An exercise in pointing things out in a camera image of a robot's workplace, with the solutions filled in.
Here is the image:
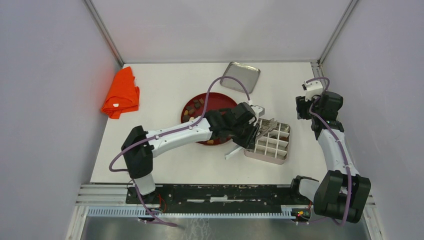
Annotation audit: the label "silver serving tongs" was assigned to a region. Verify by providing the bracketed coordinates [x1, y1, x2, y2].
[224, 118, 278, 160]

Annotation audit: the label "pink tin box with dividers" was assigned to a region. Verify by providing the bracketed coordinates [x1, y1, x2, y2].
[244, 122, 291, 165]

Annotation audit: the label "red round plate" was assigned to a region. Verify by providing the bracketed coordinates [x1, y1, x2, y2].
[180, 92, 237, 146]

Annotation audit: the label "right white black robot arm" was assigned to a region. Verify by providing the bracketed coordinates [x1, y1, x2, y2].
[288, 91, 371, 225]

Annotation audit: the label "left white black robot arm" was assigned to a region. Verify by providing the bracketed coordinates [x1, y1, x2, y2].
[121, 102, 265, 204]

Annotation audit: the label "silver tin lid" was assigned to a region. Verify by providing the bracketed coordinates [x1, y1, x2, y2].
[219, 61, 261, 94]

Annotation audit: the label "orange folded cloth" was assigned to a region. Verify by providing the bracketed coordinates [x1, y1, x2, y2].
[100, 66, 140, 119]

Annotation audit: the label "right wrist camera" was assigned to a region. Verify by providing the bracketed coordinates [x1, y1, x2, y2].
[302, 80, 324, 102]

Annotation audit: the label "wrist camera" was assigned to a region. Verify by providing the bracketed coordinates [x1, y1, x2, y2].
[302, 80, 324, 102]
[250, 105, 265, 119]

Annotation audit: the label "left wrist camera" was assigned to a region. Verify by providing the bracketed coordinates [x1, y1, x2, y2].
[250, 105, 265, 119]

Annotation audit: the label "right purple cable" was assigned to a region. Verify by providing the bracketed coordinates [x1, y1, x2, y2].
[304, 76, 353, 227]

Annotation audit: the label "purple cable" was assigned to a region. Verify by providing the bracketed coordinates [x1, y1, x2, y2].
[108, 75, 253, 173]
[304, 76, 353, 227]

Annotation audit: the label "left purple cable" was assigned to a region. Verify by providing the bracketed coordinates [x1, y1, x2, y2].
[108, 75, 253, 173]

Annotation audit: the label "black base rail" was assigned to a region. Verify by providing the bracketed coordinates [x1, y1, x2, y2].
[125, 184, 311, 214]

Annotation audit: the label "white slotted cable duct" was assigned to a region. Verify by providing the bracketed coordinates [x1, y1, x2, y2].
[87, 206, 294, 220]

